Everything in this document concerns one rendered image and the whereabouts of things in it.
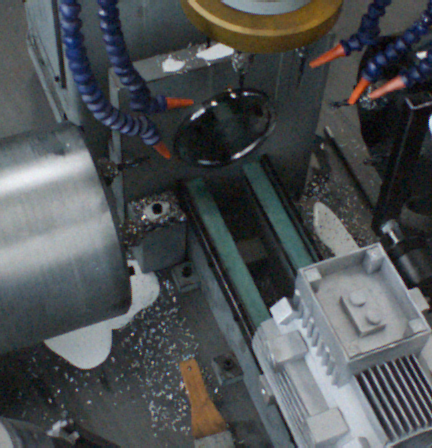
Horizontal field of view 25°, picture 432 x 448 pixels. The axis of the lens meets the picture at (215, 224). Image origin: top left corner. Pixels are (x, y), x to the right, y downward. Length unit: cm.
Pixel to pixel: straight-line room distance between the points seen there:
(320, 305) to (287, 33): 29
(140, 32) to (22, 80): 42
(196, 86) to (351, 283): 34
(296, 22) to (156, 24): 34
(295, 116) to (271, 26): 39
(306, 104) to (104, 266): 43
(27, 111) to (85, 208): 59
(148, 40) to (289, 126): 24
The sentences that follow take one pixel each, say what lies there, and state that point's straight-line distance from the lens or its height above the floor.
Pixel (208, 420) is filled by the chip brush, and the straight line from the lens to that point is 132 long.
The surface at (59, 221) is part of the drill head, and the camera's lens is 107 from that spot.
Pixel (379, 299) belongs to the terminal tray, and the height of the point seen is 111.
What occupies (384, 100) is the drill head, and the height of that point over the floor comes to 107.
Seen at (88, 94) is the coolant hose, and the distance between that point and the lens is 100.
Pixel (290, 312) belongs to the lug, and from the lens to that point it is 108.
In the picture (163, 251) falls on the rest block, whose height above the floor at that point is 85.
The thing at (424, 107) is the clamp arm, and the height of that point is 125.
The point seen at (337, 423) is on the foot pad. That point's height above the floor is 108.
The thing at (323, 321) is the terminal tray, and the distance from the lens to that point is 103.
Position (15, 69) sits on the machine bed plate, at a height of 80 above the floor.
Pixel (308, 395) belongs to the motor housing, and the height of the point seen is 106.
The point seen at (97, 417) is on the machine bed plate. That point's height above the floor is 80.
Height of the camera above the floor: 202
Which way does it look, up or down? 55 degrees down
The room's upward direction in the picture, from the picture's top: 5 degrees clockwise
